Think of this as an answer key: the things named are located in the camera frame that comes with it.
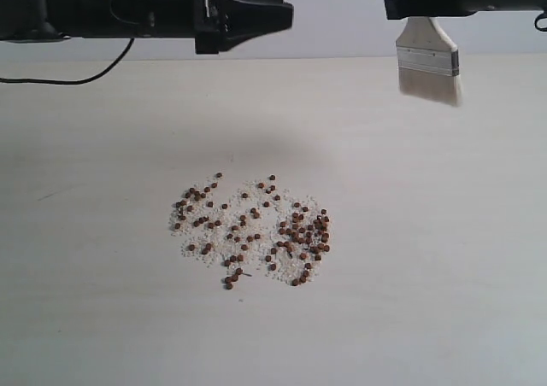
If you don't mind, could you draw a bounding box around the white wooden paint brush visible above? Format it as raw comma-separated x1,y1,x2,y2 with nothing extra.
396,17,462,107

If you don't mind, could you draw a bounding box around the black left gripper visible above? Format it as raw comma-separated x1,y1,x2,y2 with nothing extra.
194,0,294,55

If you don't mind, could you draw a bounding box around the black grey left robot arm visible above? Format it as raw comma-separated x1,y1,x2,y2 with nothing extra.
1,0,294,55

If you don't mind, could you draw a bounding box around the brown seeds and crumbs pile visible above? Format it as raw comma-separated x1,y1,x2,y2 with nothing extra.
168,172,332,290

